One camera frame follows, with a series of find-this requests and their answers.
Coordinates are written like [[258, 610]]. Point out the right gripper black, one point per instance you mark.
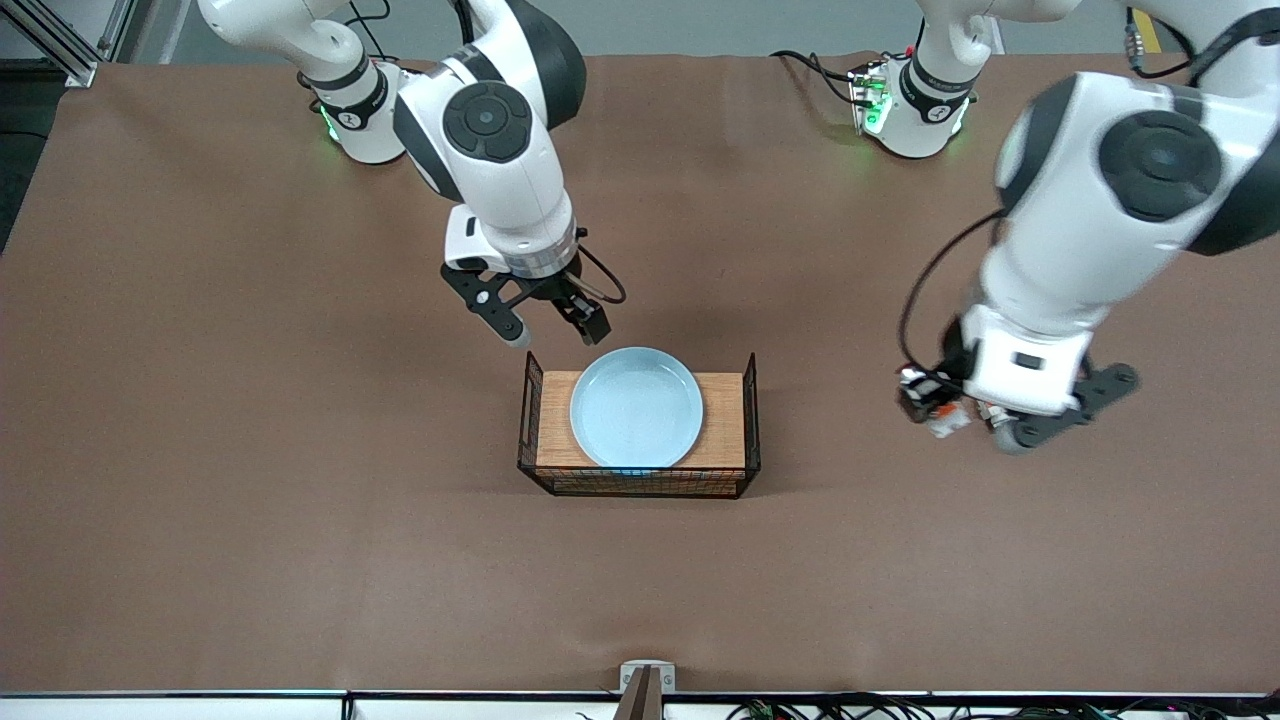
[[562, 289]]

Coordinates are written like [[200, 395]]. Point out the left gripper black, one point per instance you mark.
[[953, 362]]

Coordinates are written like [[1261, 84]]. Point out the white orange contact block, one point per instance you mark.
[[945, 418]]

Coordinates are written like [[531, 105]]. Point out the light blue round plate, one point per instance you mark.
[[635, 405]]

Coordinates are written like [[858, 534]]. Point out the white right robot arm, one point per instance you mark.
[[500, 190]]

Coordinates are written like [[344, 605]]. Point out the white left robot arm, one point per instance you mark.
[[1080, 250]]

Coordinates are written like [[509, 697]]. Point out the wooden board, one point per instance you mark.
[[722, 420]]

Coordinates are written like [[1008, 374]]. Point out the brown table cover sheet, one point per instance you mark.
[[300, 500]]

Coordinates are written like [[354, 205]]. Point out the grey metal bracket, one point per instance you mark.
[[626, 678]]

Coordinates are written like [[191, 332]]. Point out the dark tapered post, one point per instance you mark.
[[640, 705]]

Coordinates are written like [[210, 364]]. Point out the white table frame rail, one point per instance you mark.
[[200, 708]]

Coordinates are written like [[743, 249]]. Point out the aluminium frame profile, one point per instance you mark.
[[50, 38]]

